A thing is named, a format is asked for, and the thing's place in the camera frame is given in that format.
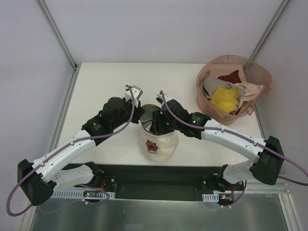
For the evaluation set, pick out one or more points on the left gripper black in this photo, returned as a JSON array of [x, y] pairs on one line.
[[137, 111]]

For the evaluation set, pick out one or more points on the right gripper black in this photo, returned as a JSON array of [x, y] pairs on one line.
[[158, 118]]

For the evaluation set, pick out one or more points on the beige round mesh laundry bag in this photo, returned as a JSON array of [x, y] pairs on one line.
[[157, 148]]

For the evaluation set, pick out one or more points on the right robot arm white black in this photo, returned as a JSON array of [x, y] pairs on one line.
[[264, 157]]

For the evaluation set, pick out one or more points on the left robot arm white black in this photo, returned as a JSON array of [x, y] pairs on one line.
[[41, 178]]

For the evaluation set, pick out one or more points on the grey beige bra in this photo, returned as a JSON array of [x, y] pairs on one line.
[[211, 84]]

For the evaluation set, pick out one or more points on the yellow bra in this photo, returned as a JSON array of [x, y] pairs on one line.
[[224, 99]]

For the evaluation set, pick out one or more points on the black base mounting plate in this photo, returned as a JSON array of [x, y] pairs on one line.
[[170, 183]]

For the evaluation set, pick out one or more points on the dark red garment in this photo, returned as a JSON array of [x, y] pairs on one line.
[[232, 77]]

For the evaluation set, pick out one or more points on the light pink garment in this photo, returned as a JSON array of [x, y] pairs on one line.
[[246, 92]]

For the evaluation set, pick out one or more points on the pink translucent plastic basket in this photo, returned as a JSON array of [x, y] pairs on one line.
[[224, 65]]

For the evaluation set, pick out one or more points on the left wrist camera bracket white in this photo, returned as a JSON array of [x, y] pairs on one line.
[[133, 93]]

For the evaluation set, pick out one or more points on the wrist camera bracket white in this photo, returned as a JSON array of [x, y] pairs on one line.
[[163, 98], [133, 93]]

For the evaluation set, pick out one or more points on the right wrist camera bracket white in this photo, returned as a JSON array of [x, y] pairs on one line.
[[163, 98]]

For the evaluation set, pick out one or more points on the right white cable duct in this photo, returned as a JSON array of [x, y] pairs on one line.
[[214, 198]]

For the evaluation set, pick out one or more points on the white cable duct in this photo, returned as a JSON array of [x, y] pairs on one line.
[[214, 198], [83, 194]]

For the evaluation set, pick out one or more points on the left white cable duct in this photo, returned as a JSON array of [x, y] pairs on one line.
[[83, 194]]

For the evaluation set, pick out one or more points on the left aluminium frame post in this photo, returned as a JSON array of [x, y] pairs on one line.
[[57, 33]]

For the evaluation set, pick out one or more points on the aluminium frame post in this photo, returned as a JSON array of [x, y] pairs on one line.
[[269, 28], [57, 33]]

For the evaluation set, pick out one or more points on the right aluminium frame post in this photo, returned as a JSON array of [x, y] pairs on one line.
[[269, 28]]

